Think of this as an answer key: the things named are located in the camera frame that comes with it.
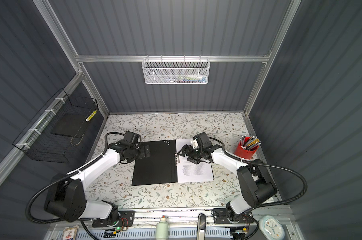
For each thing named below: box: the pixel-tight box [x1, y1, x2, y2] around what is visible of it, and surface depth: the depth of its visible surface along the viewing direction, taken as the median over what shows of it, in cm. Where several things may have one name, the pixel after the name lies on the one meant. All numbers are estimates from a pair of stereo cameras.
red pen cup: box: [234, 135, 262, 160], surface depth 87 cm
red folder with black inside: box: [132, 139, 178, 186], surface depth 93 cm
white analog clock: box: [259, 215, 286, 240], surface depth 70 cm
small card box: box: [63, 225, 80, 240], surface depth 71 cm
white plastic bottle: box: [155, 215, 169, 240], surface depth 66 cm
